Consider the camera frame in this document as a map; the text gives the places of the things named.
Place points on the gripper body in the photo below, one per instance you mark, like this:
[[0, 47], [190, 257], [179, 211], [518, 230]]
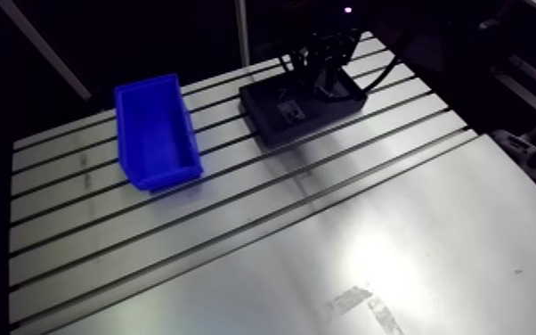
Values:
[[326, 51]]

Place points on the black tray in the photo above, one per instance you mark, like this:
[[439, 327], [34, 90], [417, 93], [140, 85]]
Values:
[[296, 119]]

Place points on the blue bin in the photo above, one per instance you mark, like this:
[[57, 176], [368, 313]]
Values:
[[156, 140]]

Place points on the grey slanted metal bar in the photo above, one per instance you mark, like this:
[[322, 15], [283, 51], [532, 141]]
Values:
[[46, 51]]

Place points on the grey metal post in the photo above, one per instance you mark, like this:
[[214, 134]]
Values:
[[242, 32]]

